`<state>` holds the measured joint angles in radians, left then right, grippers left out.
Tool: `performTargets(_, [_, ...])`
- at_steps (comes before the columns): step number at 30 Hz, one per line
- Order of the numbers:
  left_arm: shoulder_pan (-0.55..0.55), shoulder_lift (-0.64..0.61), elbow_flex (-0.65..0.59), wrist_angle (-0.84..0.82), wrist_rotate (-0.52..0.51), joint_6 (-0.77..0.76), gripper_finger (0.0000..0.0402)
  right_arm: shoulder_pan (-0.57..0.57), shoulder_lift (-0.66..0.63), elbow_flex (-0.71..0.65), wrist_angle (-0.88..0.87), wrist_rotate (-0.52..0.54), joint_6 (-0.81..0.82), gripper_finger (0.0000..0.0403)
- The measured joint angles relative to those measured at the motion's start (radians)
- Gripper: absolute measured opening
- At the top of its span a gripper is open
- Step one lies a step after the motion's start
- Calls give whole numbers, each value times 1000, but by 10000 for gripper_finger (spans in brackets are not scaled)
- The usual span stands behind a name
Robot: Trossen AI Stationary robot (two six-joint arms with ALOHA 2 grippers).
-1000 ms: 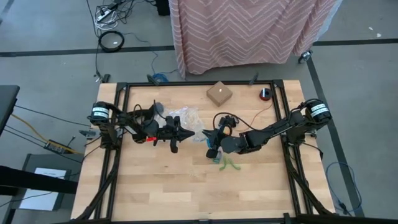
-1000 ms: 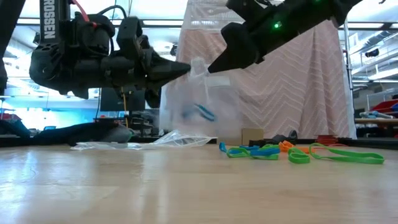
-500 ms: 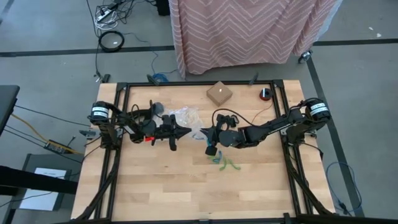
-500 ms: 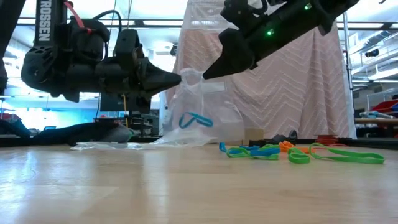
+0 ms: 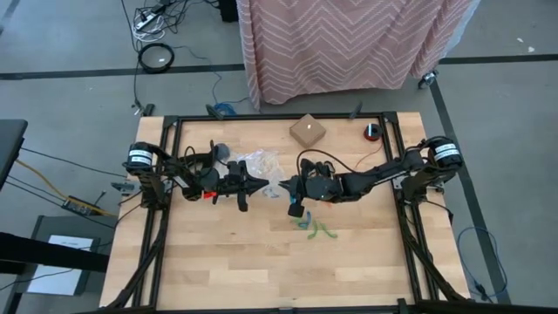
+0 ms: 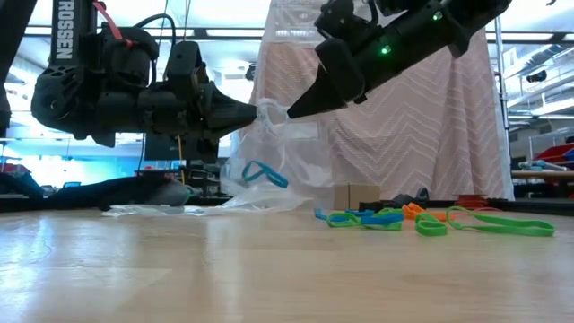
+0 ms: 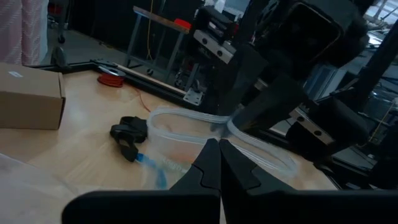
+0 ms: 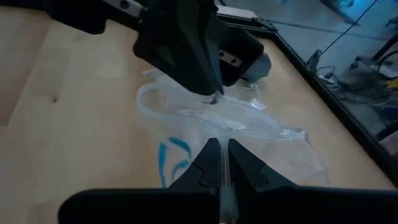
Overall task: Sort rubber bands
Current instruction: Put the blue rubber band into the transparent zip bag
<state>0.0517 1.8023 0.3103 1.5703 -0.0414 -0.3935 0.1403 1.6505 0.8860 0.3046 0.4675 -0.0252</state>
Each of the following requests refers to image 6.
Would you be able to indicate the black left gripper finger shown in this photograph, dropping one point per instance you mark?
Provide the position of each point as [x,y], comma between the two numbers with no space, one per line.
[228,112]

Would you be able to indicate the red storage bin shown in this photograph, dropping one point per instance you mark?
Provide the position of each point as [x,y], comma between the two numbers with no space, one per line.
[553,153]

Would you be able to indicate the long green rubber band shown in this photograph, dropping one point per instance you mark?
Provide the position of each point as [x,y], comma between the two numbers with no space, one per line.
[529,231]

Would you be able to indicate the clear plastic bag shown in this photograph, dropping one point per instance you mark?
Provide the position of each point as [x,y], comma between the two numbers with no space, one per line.
[269,202]
[305,152]
[143,211]

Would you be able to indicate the blue rubber band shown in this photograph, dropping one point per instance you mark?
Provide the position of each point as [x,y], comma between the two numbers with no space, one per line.
[385,219]
[319,213]
[280,180]

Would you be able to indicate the black aluminium table frame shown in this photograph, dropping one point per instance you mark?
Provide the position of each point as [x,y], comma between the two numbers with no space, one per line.
[547,207]

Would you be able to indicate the orange rubber band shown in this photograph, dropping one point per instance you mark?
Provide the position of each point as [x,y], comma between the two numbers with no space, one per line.
[412,210]

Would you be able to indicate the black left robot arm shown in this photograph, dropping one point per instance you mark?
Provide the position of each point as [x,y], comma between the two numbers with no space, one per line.
[67,89]

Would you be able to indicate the wooden side table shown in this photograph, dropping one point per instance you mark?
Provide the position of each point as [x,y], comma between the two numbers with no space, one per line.
[542,175]

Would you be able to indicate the pink chevron cloth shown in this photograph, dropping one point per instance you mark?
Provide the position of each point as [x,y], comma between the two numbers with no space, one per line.
[426,134]

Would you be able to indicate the black computer monitor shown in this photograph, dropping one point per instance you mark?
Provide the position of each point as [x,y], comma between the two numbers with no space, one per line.
[157,150]

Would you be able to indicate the red black tape roll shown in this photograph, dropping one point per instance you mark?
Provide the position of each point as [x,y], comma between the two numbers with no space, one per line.
[471,202]

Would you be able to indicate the black ceiling spotlight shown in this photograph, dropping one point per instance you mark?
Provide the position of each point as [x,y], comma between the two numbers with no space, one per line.
[536,76]

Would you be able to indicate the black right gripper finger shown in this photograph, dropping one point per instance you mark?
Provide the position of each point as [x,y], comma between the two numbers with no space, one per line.
[336,76]

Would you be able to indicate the silver metal rack pole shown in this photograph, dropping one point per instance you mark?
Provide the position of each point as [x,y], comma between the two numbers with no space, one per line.
[499,89]

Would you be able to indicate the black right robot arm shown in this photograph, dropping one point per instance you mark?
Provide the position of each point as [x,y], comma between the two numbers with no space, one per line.
[471,13]

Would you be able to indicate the small cardboard box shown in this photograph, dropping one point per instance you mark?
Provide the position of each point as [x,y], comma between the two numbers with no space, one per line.
[359,196]

